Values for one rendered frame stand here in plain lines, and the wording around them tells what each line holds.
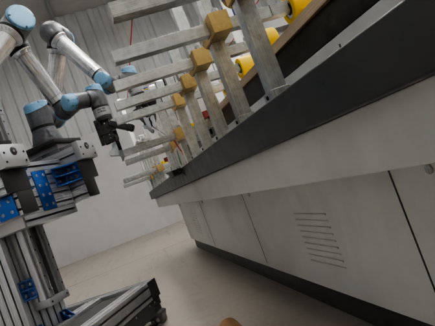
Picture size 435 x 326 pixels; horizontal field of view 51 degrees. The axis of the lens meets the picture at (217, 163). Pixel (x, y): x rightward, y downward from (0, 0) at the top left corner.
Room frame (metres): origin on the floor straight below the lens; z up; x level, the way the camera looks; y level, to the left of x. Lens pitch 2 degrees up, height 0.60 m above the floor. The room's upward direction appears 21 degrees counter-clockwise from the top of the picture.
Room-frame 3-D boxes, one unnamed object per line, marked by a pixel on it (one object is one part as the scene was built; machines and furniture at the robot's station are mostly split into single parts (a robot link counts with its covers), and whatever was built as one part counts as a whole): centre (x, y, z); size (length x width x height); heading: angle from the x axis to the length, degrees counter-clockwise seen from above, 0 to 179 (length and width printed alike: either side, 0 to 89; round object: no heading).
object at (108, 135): (2.03, 0.41, 0.97); 0.09 x 0.08 x 0.12; 103
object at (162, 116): (2.38, 0.18, 0.93); 0.03 x 0.03 x 0.48; 13
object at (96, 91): (2.03, 0.41, 1.13); 0.09 x 0.08 x 0.11; 131
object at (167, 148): (2.33, 0.22, 0.83); 0.43 x 0.03 x 0.04; 103
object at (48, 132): (2.25, 0.75, 1.09); 0.15 x 0.15 x 0.10
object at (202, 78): (1.41, -0.05, 0.93); 0.03 x 0.03 x 0.48; 13
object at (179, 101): (1.87, 0.06, 0.95); 0.13 x 0.06 x 0.05; 13
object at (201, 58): (1.38, -0.05, 0.95); 0.13 x 0.06 x 0.05; 13
